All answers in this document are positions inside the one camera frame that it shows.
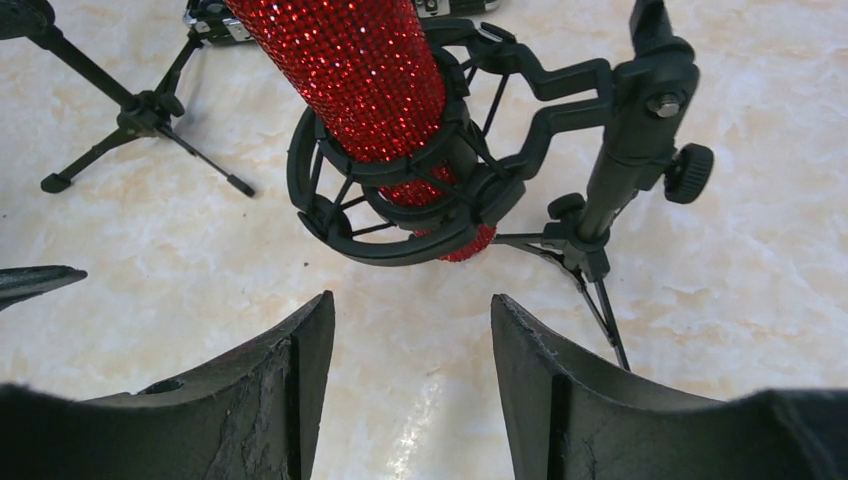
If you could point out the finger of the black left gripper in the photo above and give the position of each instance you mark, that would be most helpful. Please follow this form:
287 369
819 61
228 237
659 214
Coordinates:
23 283

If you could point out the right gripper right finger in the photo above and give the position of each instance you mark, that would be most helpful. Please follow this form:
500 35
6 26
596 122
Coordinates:
569 414

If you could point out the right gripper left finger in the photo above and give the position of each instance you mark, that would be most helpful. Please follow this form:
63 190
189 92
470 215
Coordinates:
254 412

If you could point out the black tripod mic stand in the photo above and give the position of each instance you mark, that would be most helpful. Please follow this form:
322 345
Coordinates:
146 114

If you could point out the black shock mount tripod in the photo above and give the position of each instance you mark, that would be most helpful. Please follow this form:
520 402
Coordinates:
639 106

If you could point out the red glitter microphone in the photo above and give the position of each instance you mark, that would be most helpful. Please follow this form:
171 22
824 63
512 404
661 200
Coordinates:
388 113

